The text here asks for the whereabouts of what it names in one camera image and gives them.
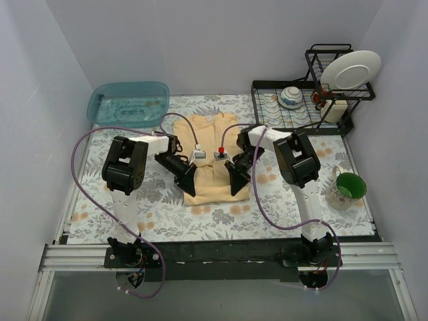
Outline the pale yellow t shirt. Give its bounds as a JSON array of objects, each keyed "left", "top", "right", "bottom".
[{"left": 173, "top": 112, "right": 249, "bottom": 206}]

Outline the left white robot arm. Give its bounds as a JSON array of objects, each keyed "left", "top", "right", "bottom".
[{"left": 102, "top": 134, "right": 197, "bottom": 268}]

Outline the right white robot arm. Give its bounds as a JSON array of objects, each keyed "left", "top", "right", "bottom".
[{"left": 215, "top": 124, "right": 334, "bottom": 266}]

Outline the floral table mat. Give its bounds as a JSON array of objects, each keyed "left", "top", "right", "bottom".
[{"left": 67, "top": 94, "right": 375, "bottom": 245}]

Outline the black base bar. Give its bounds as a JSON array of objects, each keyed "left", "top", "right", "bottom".
[{"left": 104, "top": 238, "right": 338, "bottom": 282}]

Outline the blue patterned white bowl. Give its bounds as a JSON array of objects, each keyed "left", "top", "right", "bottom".
[{"left": 278, "top": 86, "right": 303, "bottom": 110}]

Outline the teal plastic basin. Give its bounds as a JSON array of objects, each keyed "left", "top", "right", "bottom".
[{"left": 87, "top": 82, "right": 170, "bottom": 128}]

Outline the red mug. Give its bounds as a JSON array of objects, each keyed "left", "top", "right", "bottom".
[{"left": 311, "top": 85, "right": 332, "bottom": 105}]

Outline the green cup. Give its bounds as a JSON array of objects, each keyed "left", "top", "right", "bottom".
[{"left": 325, "top": 166, "right": 367, "bottom": 211}]

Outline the cream ceramic cup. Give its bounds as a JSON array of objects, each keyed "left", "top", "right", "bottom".
[{"left": 320, "top": 100, "right": 348, "bottom": 123}]

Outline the white ceramic plate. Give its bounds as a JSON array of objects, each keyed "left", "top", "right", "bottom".
[{"left": 320, "top": 50, "right": 382, "bottom": 91}]

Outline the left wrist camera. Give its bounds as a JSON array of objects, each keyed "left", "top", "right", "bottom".
[{"left": 189, "top": 144, "right": 207, "bottom": 164}]

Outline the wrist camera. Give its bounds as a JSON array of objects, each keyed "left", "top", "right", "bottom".
[
  {"left": 213, "top": 146, "right": 230, "bottom": 161},
  {"left": 189, "top": 144, "right": 207, "bottom": 164}
]

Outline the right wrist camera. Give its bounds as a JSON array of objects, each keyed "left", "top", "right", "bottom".
[{"left": 213, "top": 146, "right": 230, "bottom": 161}]

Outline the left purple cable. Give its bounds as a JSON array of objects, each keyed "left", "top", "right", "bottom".
[{"left": 72, "top": 113, "right": 201, "bottom": 299}]

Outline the black wire dish rack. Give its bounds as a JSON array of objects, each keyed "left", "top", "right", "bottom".
[{"left": 251, "top": 43, "right": 375, "bottom": 136}]

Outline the aluminium frame rail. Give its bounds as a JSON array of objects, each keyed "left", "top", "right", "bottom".
[{"left": 30, "top": 238, "right": 417, "bottom": 320}]

